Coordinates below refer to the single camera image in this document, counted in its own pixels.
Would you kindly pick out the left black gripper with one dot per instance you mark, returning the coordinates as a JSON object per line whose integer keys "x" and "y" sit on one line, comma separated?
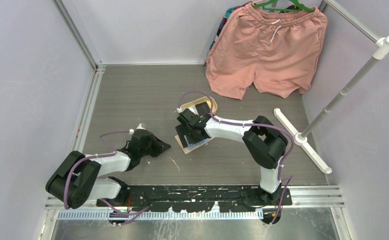
{"x": 160, "y": 146}

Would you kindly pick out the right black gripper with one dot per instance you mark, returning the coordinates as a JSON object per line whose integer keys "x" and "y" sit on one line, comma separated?
{"x": 182, "y": 131}

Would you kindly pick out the beige leather card holder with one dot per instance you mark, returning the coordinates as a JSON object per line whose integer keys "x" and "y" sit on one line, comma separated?
{"x": 191, "y": 147}

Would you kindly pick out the beige oval plastic tray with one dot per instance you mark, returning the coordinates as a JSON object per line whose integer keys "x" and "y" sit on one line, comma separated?
{"x": 191, "y": 105}

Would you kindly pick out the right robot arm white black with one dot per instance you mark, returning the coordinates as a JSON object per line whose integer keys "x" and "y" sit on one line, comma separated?
{"x": 266, "y": 144}

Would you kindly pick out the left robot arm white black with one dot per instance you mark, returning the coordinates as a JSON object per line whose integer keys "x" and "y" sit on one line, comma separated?
{"x": 82, "y": 177}

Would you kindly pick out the black vip card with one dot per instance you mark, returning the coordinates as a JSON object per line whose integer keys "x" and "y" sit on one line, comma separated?
{"x": 203, "y": 108}

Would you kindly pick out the pink shorts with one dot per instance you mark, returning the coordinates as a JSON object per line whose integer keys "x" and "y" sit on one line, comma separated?
{"x": 278, "y": 53}

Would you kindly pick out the colourful patterned garment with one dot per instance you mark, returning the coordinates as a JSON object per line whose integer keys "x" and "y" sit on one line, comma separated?
{"x": 221, "y": 25}

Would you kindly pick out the green clothes hanger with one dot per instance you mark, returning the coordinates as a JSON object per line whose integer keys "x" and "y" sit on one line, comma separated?
{"x": 275, "y": 6}

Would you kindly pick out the white clothes rack stand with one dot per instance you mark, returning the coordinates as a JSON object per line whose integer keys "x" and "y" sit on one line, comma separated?
{"x": 301, "y": 138}

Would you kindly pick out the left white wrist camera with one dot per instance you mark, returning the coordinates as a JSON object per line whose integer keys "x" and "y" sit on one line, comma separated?
{"x": 140, "y": 129}

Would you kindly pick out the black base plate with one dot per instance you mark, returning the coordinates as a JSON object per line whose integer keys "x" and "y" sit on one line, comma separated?
{"x": 197, "y": 198}

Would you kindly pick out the aluminium frame rail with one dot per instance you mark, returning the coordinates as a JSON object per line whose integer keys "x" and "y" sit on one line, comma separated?
{"x": 76, "y": 26}

